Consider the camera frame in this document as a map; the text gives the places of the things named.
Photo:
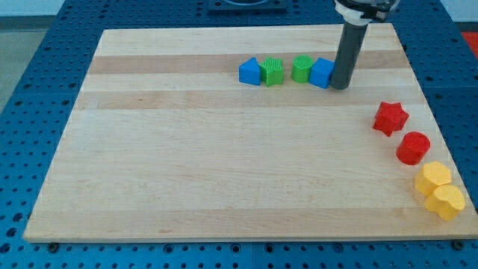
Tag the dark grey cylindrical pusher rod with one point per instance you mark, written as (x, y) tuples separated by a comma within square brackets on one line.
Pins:
[(352, 37)]

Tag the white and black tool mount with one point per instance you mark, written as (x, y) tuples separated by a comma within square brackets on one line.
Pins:
[(362, 12)]

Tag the blue cube block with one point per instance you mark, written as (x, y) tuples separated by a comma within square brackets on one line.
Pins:
[(321, 73)]

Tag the green cylinder block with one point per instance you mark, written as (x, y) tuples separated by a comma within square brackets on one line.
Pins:
[(301, 68)]

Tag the red star block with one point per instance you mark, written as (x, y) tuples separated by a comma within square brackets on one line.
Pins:
[(390, 118)]

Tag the green star block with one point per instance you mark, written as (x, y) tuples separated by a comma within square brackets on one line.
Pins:
[(272, 71)]

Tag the blue triangle block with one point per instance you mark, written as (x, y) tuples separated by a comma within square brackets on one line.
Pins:
[(249, 72)]

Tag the red cylinder block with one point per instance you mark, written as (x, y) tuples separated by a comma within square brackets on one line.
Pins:
[(413, 148)]

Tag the yellow hexagon block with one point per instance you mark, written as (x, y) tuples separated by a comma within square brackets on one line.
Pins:
[(431, 176)]

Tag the yellow heart block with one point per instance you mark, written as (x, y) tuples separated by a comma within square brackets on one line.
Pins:
[(447, 201)]

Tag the wooden board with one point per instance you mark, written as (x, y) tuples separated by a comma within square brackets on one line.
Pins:
[(164, 144)]

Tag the dark blue base plate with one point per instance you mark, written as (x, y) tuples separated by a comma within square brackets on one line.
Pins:
[(248, 6)]

